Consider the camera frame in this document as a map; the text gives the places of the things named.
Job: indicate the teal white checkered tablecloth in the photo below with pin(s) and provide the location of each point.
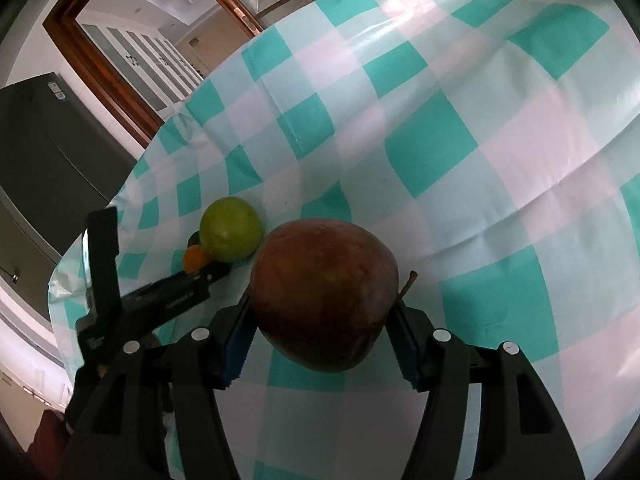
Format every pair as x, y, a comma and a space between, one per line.
450, 110

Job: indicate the white cabinet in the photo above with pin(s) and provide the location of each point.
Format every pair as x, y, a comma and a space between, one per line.
150, 60

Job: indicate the grey refrigerator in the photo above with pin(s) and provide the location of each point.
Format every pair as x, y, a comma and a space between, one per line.
55, 160

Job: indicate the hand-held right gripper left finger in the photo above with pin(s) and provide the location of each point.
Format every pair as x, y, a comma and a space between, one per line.
239, 345

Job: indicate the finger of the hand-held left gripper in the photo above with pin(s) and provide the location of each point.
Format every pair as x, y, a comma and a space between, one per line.
102, 260
170, 297

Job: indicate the dark avocado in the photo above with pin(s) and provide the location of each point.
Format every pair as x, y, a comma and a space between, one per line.
193, 237

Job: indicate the wooden doorway frame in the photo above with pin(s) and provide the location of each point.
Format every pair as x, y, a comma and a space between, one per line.
100, 70

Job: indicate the dark red apple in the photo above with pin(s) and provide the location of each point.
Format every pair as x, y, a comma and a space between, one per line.
325, 295

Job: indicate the green apple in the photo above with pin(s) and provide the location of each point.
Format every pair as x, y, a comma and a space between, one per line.
231, 230

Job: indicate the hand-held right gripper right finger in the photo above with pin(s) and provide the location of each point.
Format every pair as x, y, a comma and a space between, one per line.
404, 352

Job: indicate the small orange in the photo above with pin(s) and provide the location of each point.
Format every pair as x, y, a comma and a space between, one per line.
196, 259

